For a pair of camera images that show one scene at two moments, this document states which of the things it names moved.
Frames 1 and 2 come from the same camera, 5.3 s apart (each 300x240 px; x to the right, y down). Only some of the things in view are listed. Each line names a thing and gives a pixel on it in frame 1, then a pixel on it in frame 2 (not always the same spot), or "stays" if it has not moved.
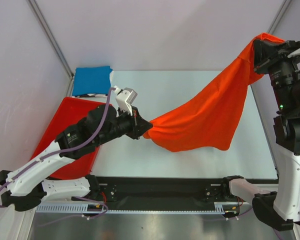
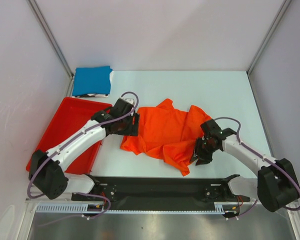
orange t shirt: x=210 y=116 → x=168 y=134
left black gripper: x=139 y=126 stays
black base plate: x=168 y=193 stays
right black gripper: x=266 y=53 → x=203 y=158
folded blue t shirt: x=92 y=80 stays
